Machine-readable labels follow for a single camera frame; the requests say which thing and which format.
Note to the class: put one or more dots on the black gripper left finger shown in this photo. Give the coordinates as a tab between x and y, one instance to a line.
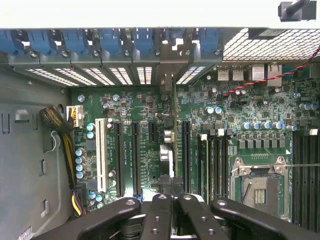
157	220

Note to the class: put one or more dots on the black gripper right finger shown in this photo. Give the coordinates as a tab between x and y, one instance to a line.
200	220

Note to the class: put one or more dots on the black RAM slot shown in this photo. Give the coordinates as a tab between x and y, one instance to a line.
226	167
220	167
213	167

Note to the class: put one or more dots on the long black expansion slot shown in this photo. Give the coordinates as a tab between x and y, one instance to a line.
136	160
185	155
120	160

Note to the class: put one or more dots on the CPU socket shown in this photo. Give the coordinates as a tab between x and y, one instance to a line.
260	185

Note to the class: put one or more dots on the white expansion slot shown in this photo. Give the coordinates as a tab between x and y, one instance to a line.
101	155

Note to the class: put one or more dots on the short black expansion slot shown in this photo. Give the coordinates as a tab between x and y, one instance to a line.
153	132

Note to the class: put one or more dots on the green motherboard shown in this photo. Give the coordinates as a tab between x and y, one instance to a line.
130	112

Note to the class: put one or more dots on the thin locking lever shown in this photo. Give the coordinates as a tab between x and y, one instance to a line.
305	164

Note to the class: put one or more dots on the white power connector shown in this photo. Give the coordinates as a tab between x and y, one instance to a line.
78	116

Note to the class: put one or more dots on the grey power supply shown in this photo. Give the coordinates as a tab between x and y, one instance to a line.
25	162

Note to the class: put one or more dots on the silver USB port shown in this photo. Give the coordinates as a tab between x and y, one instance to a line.
238	73
223	73

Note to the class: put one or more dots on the silver video port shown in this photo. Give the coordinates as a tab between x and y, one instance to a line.
258	72

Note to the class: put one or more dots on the silver ethernet port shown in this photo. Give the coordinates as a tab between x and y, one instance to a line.
275	75

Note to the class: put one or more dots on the open black PC case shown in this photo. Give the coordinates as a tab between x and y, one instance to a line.
82	63

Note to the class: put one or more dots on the blue slot retention clip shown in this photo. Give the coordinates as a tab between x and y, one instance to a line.
75	41
41	42
110	41
7	42
142	41
208	41

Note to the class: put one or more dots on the black stop block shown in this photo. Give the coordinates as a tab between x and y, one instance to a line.
295	11

